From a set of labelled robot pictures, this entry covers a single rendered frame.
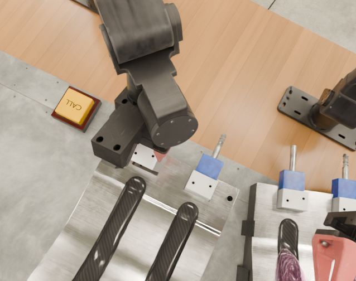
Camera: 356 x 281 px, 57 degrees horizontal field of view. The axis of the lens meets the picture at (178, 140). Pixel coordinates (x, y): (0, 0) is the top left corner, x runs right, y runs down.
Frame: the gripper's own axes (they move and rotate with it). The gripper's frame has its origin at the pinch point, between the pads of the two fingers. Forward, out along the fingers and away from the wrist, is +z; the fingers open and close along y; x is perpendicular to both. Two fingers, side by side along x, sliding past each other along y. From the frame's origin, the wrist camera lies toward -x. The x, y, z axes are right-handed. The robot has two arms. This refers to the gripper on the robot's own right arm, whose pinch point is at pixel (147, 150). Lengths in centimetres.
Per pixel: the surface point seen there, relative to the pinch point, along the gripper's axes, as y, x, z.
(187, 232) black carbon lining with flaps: 11.7, -6.0, 10.3
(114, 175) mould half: -4.8, -3.9, 6.7
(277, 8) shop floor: -1, 144, 49
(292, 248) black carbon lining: 30.7, 1.7, 13.3
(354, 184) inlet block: 37.0, 16.8, 6.8
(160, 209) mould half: 5.6, -5.0, 8.7
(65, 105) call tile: -23.2, 5.3, 6.6
